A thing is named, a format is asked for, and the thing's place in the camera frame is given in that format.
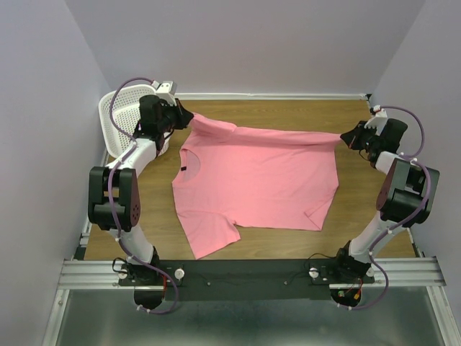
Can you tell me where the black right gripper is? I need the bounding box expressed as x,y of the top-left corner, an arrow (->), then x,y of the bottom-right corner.
339,121 -> 381,152

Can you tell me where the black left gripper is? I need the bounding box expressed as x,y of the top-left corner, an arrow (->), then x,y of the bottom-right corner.
157,98 -> 194,133

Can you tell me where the pink t shirt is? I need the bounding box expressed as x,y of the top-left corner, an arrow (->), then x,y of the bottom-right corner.
172,114 -> 341,259

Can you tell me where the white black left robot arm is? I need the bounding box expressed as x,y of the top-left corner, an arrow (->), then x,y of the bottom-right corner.
88,94 -> 193,285

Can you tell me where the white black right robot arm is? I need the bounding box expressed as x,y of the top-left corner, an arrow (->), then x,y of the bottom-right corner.
331,117 -> 440,283

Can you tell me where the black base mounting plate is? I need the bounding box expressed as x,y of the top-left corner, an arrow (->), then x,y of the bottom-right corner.
118,258 -> 375,311

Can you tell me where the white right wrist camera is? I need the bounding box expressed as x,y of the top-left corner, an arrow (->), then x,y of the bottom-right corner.
364,105 -> 388,136

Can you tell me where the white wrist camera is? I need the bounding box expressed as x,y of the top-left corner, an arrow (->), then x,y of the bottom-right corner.
364,105 -> 388,136
151,81 -> 177,106

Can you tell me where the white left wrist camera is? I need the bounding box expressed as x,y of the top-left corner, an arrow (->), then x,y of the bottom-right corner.
151,81 -> 177,106

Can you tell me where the aluminium extrusion rail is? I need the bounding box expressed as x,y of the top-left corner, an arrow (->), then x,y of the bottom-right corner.
41,256 -> 447,346

